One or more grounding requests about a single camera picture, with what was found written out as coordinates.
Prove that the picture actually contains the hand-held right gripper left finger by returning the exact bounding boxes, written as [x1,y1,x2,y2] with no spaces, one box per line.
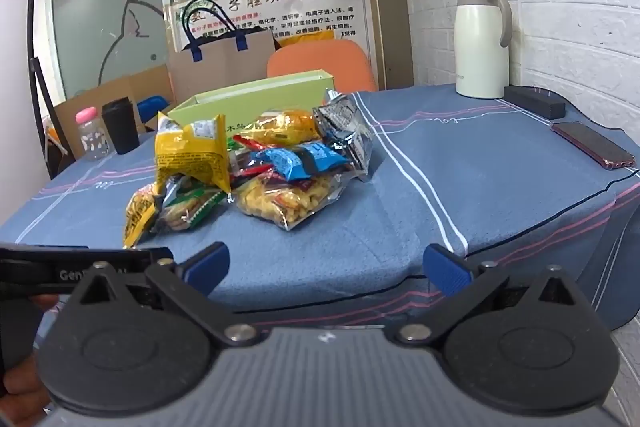
[65,242,263,349]

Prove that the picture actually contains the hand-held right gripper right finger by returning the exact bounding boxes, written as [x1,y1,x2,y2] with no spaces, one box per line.
[392,243,596,349]

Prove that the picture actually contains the green snack packet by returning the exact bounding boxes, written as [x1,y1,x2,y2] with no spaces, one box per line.
[150,187,228,235]

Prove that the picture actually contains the small yellow snack packet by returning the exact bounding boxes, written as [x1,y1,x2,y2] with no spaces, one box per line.
[123,184,168,249]

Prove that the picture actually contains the clear packet yellow crisps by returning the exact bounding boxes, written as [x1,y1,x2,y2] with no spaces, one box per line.
[230,172,368,232]

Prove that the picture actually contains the red snack packet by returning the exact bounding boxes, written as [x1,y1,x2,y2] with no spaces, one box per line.
[227,147,276,180]

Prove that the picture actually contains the large yellow snack packet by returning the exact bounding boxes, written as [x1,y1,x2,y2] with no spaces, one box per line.
[155,111,232,195]

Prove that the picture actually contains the blue snack packet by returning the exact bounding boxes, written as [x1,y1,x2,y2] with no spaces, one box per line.
[247,142,351,182]

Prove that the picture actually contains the golden pastry clear packet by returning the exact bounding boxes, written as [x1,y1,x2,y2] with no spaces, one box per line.
[232,108,321,145]

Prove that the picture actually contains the silver snack packet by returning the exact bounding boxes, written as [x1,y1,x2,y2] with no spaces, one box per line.
[312,89,375,180]

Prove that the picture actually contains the light green cardboard box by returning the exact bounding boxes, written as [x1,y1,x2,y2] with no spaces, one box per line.
[167,69,335,142]

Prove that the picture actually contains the person's left hand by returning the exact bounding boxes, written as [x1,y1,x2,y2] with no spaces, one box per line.
[0,295,62,427]

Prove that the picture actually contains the blue striped tablecloth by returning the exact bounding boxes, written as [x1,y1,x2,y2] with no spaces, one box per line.
[0,84,640,333]

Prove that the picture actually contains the clear bottle pink cap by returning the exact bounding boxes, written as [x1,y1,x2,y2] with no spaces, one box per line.
[75,107,112,162]

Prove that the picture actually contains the black cup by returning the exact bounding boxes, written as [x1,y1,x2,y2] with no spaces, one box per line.
[101,97,141,155]

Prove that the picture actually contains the blue chair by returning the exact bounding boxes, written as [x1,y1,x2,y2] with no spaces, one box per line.
[136,96,173,122]

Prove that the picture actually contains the red smartphone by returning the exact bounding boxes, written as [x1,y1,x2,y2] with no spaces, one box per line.
[551,122,637,170]

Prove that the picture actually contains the black case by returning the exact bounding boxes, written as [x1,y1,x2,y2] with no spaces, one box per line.
[502,86,567,120]

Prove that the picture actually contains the brown cardboard box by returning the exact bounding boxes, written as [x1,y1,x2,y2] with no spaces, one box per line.
[52,64,173,158]

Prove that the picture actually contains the white thermos jug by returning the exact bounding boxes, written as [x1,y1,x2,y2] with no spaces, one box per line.
[454,0,513,99]

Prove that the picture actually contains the frosted glass panel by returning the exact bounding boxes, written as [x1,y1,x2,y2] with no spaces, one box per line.
[50,0,171,100]

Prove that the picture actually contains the framed text board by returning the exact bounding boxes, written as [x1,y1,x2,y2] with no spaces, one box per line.
[165,0,386,90]

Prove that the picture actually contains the white board black frame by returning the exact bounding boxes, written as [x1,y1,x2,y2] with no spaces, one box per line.
[0,0,38,228]

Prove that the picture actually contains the brown paper bag blue handles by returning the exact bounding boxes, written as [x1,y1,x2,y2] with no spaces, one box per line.
[167,0,283,105]

